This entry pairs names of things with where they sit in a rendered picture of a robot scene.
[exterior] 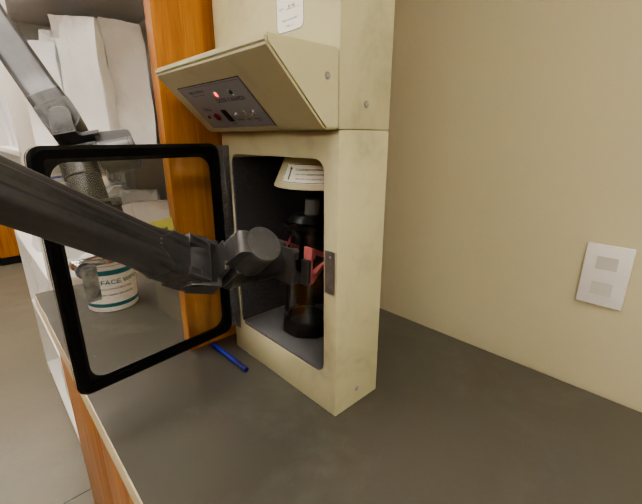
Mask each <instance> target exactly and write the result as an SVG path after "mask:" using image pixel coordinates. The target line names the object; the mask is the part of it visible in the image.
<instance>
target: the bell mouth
mask: <svg viewBox="0 0 642 504"><path fill-rule="evenodd" d="M274 186H276V187H278V188H282V189H289V190H300V191H324V169H323V166H322V164H321V162H320V161H319V160H318V159H310V158H293V157H285V158H284V160H283V163H282V165H281V168H280V170H279V173H278V175H277V178H276V180H275V183H274Z"/></svg>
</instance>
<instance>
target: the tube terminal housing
mask: <svg viewBox="0 0 642 504"><path fill-rule="evenodd" d="M212 10H213V23H214V37H215V49H216V48H219V47H222V46H225V45H228V44H231V43H234V42H237V41H240V40H243V39H245V38H248V37H251V36H254V35H257V34H260V33H263V32H266V31H267V32H271V33H276V34H277V21H276V0H212ZM394 10H395V0H304V27H303V28H300V29H297V30H294V31H291V32H287V33H284V34H281V35H284V36H289V37H293V38H298V39H302V40H307V41H311V42H315V43H320V44H324V45H329V46H333V47H337V49H338V127H337V128H336V130H303V131H253V132H222V133H221V134H222V145H229V160H230V174H231V188H232V203H233V217H234V231H235V233H236V221H235V206H234V191H233V177H232V159H233V157H257V156H277V157H293V158H310V159H318V160H319V161H320V162H321V164H322V166H323V169H324V365H323V369H321V370H317V369H315V368H314V367H312V366H311V365H309V364H308V363H306V362H304V361H303V360H301V359H300V358H298V357H297V356H295V355H293V354H292V353H290V352H289V351H287V350H286V349H284V348H283V347H281V346H279V345H278V344H276V343H275V342H273V341H272V340H270V339H268V338H267V337H265V336H264V335H262V334H261V333H259V332H257V331H256V330H254V329H253V328H251V327H250V326H248V325H246V323H245V322H244V321H245V320H243V317H242V308H241V294H240V287H238V289H239V303H240V317H241V328H240V327H238V326H237V325H236V336H237V345H238V346H239V347H241V348H242V349H243V350H245V351H246V352H248V353H249V354H250V355H252V356H253V357H254V358H256V359H257V360H258V361H260V362H261V363H263V364H264V365H265V366H267V367H268V368H269V369H271V370H272V371H273V372H275V373H276V374H278V375H279V376H280V377H282V378H283V379H284V380H286V381H287V382H289V383H290V384H291V385H293V386H294V387H295V388H297V389H298V390H299V391H301V392H302V393H304V394H305V395H306V396H308V397H309V398H310V399H312V400H313V401H315V402H316V403H317V404H319V405H320V406H321V407H323V408H324V409H325V410H327V411H328V412H330V413H331V414H332V415H334V416H337V415H338V414H340V413H341V412H342V411H344V410H345V409H347V408H348V407H350V406H351V405H353V404H354V403H355V402H357V401H358V400H360V399H361V398H363V397H364V396H366V395H367V394H368V393H370V392H371V391H373V390H374V389H375V388H376V369H377V349H378V329H379V310H380V290H381V270H382V250H383V230H384V210H385V190H386V171H387V151H388V131H386V130H388V129H389V109H390V89H391V69H392V50H393V30H394ZM325 250H327V251H331V252H334V253H335V296H333V295H331V294H328V293H326V292H325Z"/></svg>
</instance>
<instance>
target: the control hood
mask: <svg viewBox="0 0 642 504"><path fill-rule="evenodd" d="M155 73H156V74H157V77H158V78H159V79H160V80H161V81H162V82H163V83H164V84H165V85H166V86H167V88H168V89H169V90H170V91H171V92H172V93H173V94H174V95H175V96H176V97H177V98H178V99H179V100H180V101H181V102H182V103H183V104H184V105H185V106H186V107H187V108H188V110H189V111H190V112H191V113H192V114H193V115H194V116H195V117H196V118H197V119H198V120H199V121H200V122H201V123H202V124H203V125H204V126H205V127H206V128H207V129H208V131H211V132H253V131H303V130H336V128H337V127H338V49H337V47H333V46H329V45H324V44H320V43H315V42H311V41H307V40H302V39H298V38H293V37H289V36H284V35H280V34H276V33H271V32H267V31H266V32H263V33H260V34H257V35H254V36H251V37H248V38H245V39H243V40H240V41H237V42H234V43H231V44H228V45H225V46H222V47H219V48H216V49H213V50H210V51H207V52H204V53H201V54H198V55H195V56H192V57H189V58H186V59H183V60H181V61H178V62H175V63H172V64H169V65H166V66H163V67H160V68H157V70H155ZM234 76H238V77H239V78H240V79H241V81H242V82H243V83H244V84H245V86H246V87H247V88H248V89H249V91H250V92H251V93H252V95H253V96H254V97H255V98H256V100H257V101H258V102H259V104H260V105H261V106H262V107H263V109H264V110H265V111H266V113H267V114H268V115H269V116H270V118H271V119H272V120H273V121H274V123H275V124H276V125H277V126H257V127H229V128H213V127H212V126H211V125H210V124H209V123H208V122H207V121H206V120H205V118H204V117H203V116H202V115H201V114H200V113H199V112H198V111H197V110H196V109H195V108H194V107H193V106H192V105H191V104H190V102H189V101H188V100H187V99H186V98H185V97H184V96H183V95H182V94H181V93H180V92H179V91H178V90H177V89H179V88H183V87H188V86H193V85H197V84H202V83H206V82H211V81H216V80H220V79H225V78H229V77H234Z"/></svg>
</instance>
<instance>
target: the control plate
mask: <svg viewBox="0 0 642 504"><path fill-rule="evenodd" d="M228 89H230V90H231V91H232V92H233V93H234V95H231V94H229V92H228ZM177 90H178V91H179V92H180V93H181V94H182V95H183V96H184V97H185V98H186V99H187V100H188V101H189V102H190V104H191V105H192V106H193V107H194V108H195V109H196V110H197V111H198V112H199V113H200V114H201V115H202V116H203V117H204V118H205V120H206V121H207V122H208V123H209V124H210V125H211V126H212V127H213V128H229V127H257V126H277V125H276V124H275V123H274V121H273V120H272V119H271V118H270V116H269V115H268V114H267V113H266V111H265V110H264V109H263V107H262V106H261V105H260V104H259V102H258V101H257V100H256V98H255V97H254V96H253V95H252V93H251V92H250V91H249V89H248V88H247V87H246V86H245V84H244V83H243V82H242V81H241V79H240V78H239V77H238V76H234V77H229V78H225V79H220V80H216V81H211V82H206V83H202V84H197V85H193V86H188V87H183V88H179V89H177ZM213 92H216V93H217V94H218V95H219V98H218V97H216V96H215V95H214V93H213ZM220 110H226V111H227V112H228V113H229V115H230V116H231V117H232V118H233V119H234V120H235V121H234V122H230V121H229V120H228V119H227V118H226V117H225V116H224V114H223V113H222V112H221V111H220ZM251 110H252V111H254V112H255V113H256V114H255V115H253V116H251V115H250V113H251V112H250V111H251ZM242 111H244V112H245V113H246V114H247V115H246V116H245V115H244V116H242V115H241V114H242ZM233 112H236V113H237V114H238V117H237V116H236V117H234V116H233V115H234V113H233ZM215 113H217V114H218V115H219V116H220V117H221V118H222V119H221V120H220V121H219V120H217V119H216V118H215V117H214V114H215ZM207 115H209V116H210V117H211V118H212V120H211V119H209V118H208V117H207Z"/></svg>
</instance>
